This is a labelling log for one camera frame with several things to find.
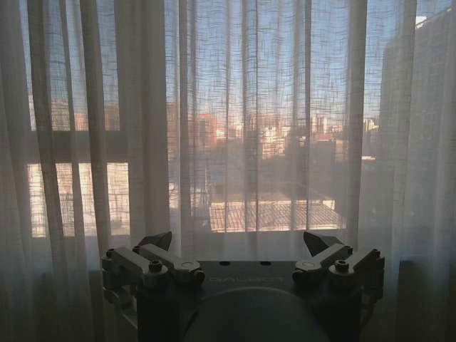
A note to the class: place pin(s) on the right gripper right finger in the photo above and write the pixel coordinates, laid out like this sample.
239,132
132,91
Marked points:
342,258

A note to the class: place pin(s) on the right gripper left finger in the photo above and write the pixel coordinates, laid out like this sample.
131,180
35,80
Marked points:
153,257

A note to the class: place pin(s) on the tiled roof outside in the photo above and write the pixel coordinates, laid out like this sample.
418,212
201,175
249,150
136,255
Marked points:
270,215

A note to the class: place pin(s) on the tall grey building outside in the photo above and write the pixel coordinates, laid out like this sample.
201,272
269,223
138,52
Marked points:
420,107

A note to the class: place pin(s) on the sheer white curtain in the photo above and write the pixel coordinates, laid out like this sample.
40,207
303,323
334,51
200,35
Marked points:
285,71
89,89

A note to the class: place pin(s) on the dark window frame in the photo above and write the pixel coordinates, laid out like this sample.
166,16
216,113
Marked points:
76,146

